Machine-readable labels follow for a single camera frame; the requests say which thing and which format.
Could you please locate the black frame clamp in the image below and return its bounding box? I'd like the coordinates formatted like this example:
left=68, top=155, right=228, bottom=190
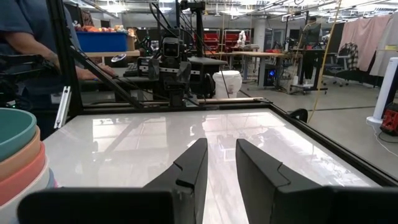
left=288, top=108, right=309, bottom=124

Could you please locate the black desk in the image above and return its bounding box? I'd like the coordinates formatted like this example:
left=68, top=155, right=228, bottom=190
left=289, top=46, right=330, bottom=96

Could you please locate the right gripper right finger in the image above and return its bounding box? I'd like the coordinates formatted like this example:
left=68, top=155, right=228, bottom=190
left=235, top=138, right=331, bottom=224

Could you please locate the long wooden table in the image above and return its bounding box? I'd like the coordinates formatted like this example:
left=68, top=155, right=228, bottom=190
left=205, top=50, right=295, bottom=82

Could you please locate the black metal table frame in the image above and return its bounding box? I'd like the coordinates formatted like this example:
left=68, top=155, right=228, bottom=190
left=46, top=0, right=398, bottom=187

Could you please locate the red storage bins rack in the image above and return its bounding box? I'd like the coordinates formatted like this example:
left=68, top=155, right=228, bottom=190
left=202, top=28, right=249, bottom=52

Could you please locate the white hanging cloth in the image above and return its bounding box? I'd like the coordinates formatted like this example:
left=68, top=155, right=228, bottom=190
left=369, top=14, right=398, bottom=78

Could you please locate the computer tower with blue light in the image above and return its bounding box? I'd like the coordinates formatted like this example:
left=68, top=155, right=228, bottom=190
left=263, top=63, right=278, bottom=88

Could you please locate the light orange bowl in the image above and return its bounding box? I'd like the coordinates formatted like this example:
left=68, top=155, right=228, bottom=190
left=0, top=126, right=42, bottom=183

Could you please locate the pink hanging curtain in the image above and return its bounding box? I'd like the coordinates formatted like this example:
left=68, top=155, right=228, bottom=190
left=338, top=14, right=393, bottom=73

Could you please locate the black office chair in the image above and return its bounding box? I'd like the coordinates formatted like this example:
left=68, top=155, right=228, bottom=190
left=323, top=54, right=358, bottom=88

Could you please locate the wooden shelf board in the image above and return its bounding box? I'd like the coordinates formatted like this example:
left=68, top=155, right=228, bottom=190
left=83, top=49, right=141, bottom=58

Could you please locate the cream white bowl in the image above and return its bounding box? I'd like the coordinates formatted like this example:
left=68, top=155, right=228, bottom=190
left=0, top=158, right=52, bottom=224

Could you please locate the person's forearm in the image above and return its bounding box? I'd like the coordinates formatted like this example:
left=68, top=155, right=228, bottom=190
left=4, top=30, right=62, bottom=68

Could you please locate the blue storage bin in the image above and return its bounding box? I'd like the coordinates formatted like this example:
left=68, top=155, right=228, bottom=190
left=76, top=30, right=129, bottom=53

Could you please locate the green bowl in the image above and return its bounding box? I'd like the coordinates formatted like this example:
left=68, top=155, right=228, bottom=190
left=0, top=107, right=37, bottom=162

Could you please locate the person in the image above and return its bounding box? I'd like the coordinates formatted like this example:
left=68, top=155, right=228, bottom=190
left=0, top=0, right=116, bottom=139

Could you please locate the white metal bracket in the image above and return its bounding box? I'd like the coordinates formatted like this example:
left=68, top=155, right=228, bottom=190
left=53, top=86, right=72, bottom=129

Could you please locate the round black speaker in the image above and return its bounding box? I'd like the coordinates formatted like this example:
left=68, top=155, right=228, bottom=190
left=110, top=53, right=127, bottom=68

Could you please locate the person's hand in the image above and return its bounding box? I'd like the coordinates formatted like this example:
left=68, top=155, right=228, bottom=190
left=75, top=64, right=116, bottom=81

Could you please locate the small white robot figure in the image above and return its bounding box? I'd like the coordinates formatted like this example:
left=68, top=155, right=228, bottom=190
left=237, top=30, right=247, bottom=48

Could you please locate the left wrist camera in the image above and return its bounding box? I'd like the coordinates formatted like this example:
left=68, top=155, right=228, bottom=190
left=162, top=37, right=181, bottom=59

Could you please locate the black upright camera post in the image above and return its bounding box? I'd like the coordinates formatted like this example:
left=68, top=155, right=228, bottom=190
left=179, top=0, right=206, bottom=58

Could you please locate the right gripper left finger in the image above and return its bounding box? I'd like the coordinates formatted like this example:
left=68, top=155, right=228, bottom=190
left=142, top=138, right=209, bottom=224

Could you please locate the black monitor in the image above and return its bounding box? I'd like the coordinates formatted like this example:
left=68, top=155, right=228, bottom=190
left=298, top=22, right=323, bottom=48

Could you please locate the blue bowl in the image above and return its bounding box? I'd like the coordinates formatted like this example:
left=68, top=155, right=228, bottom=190
left=46, top=167, right=58, bottom=189

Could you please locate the white tower fan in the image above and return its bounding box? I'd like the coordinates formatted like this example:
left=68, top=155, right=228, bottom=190
left=366, top=57, right=398, bottom=126

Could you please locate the yellow hanging cable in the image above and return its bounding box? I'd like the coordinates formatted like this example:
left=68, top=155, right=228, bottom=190
left=307, top=0, right=343, bottom=124

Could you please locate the plaid garment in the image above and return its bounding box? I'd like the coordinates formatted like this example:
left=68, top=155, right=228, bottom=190
left=337, top=42, right=359, bottom=71

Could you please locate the red bowl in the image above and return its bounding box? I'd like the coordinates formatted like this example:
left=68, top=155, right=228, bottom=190
left=0, top=141, right=47, bottom=207

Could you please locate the white bucket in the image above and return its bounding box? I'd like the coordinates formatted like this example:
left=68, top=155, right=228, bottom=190
left=212, top=70, right=243, bottom=100

